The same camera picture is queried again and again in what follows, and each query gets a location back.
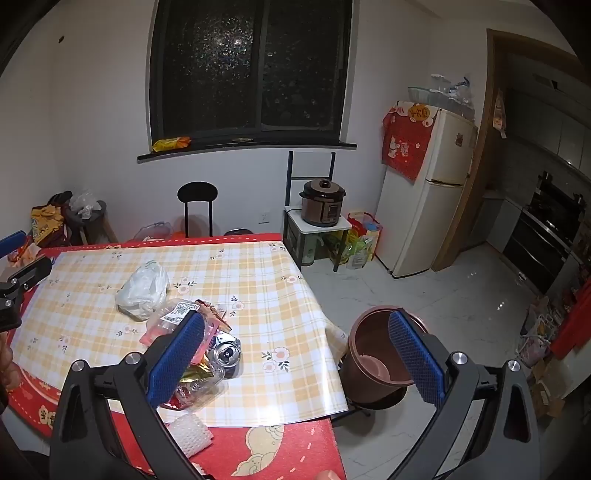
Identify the red printed cloth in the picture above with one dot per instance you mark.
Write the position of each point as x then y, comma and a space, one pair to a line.
406, 143

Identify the yellow printed bag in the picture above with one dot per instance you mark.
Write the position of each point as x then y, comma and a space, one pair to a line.
48, 224

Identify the wooden stool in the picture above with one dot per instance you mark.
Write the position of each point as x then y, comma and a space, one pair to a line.
92, 226

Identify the glass bowl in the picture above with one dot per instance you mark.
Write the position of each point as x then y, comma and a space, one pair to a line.
419, 93

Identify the black round-back chair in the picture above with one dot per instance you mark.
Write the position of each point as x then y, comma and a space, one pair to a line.
197, 191

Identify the dark framed window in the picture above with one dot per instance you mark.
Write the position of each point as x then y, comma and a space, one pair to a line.
249, 69

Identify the crushed silver drink can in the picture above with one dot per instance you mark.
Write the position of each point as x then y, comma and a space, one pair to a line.
226, 355

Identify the cardboard box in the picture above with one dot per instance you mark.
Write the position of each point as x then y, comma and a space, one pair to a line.
547, 392

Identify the brown pressure cooker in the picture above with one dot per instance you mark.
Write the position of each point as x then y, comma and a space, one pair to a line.
322, 203

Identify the colourful shopping bag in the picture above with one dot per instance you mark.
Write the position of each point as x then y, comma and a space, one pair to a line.
364, 240

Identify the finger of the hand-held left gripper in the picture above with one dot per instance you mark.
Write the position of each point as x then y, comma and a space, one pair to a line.
32, 272
11, 241

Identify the brown plastic waste bin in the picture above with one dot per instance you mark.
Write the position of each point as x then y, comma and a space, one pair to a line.
369, 341

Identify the black rack with white shelf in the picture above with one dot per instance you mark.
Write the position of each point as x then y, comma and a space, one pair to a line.
323, 228

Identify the clear plastic bags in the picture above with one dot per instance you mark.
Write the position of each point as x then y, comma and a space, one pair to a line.
455, 97

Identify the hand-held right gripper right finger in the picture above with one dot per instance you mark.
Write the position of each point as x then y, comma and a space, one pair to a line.
415, 360

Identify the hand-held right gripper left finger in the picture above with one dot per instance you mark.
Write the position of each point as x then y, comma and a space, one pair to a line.
178, 355

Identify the small metal dish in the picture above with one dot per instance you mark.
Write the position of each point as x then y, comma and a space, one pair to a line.
243, 140

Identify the yellow snack packet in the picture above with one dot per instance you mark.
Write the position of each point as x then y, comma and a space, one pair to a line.
171, 144

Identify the red snack wrapper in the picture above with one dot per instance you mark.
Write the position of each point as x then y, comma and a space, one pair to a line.
213, 316

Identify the green plastic container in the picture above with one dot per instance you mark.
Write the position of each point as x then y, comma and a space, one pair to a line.
312, 249

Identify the black built-in oven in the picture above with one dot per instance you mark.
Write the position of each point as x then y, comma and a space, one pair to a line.
545, 230

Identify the white plastic bag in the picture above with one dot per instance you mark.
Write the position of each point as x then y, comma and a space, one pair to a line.
141, 290

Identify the crumpled clear plastic bag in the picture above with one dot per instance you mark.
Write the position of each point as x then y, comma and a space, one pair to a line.
84, 203

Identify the hanging wall calendar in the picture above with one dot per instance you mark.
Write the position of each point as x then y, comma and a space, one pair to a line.
499, 115

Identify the white foam fruit net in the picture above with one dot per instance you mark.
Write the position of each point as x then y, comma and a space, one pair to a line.
190, 434

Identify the wooden door frame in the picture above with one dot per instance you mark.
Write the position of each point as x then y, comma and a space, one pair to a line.
480, 152

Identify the person's left hand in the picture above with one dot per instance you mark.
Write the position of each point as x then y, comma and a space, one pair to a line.
8, 369

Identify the cream refrigerator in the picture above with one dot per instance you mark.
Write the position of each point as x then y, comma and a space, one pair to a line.
429, 217

